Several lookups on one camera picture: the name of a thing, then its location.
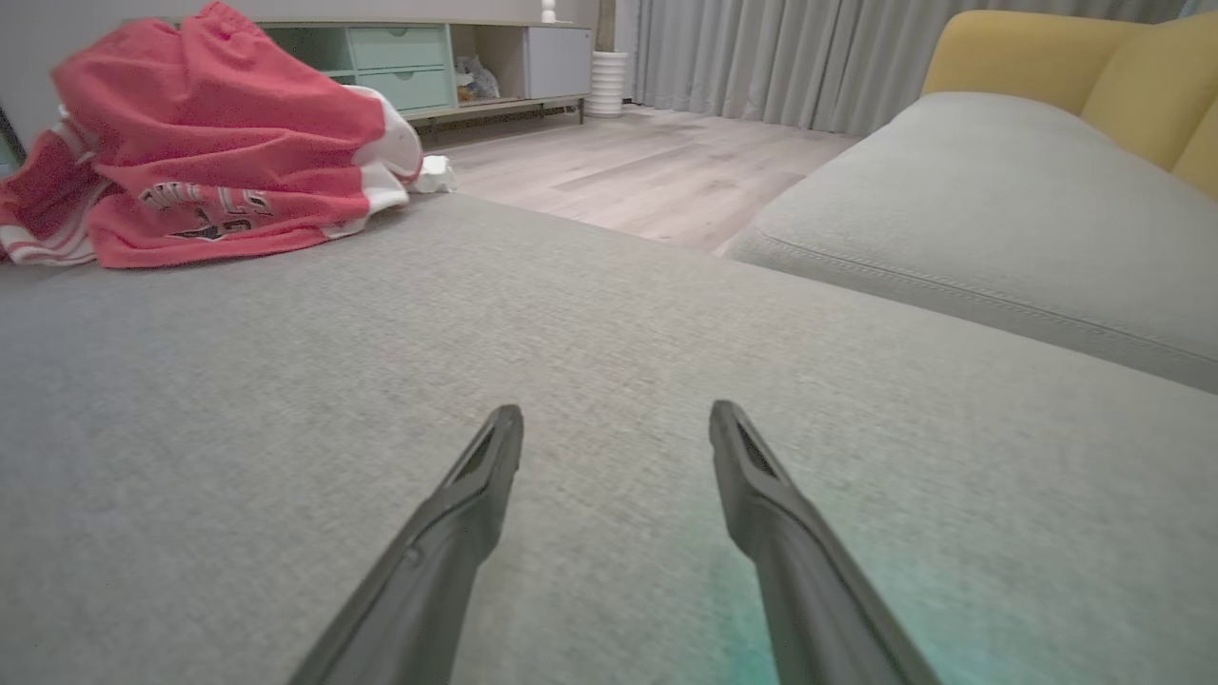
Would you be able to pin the white ribbed vase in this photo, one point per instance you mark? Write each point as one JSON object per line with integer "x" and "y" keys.
{"x": 606, "y": 84}

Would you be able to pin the soft toy in cabinet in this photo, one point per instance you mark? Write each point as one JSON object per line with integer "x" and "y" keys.
{"x": 476, "y": 81}

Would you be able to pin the low cabinet with green drawers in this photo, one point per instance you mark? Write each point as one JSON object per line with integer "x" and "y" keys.
{"x": 495, "y": 62}

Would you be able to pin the red and white jersey garment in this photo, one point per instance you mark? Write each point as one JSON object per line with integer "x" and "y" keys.
{"x": 219, "y": 133}

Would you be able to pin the yellow sofa back cushion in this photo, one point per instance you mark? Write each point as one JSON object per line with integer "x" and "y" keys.
{"x": 1018, "y": 57}
{"x": 1161, "y": 86}
{"x": 1201, "y": 166}

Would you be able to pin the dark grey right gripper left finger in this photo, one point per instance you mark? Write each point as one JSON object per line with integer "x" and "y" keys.
{"x": 433, "y": 580}

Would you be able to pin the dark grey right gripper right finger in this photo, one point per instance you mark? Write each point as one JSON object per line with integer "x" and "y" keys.
{"x": 809, "y": 590}

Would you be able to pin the grey sofa seat cushion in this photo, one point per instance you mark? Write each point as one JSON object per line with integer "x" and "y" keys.
{"x": 999, "y": 209}

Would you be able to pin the grey pleated curtain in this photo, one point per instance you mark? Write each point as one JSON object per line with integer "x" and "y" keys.
{"x": 761, "y": 57}

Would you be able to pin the grey sofa chaise seat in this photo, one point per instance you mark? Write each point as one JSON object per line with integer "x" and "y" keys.
{"x": 571, "y": 381}

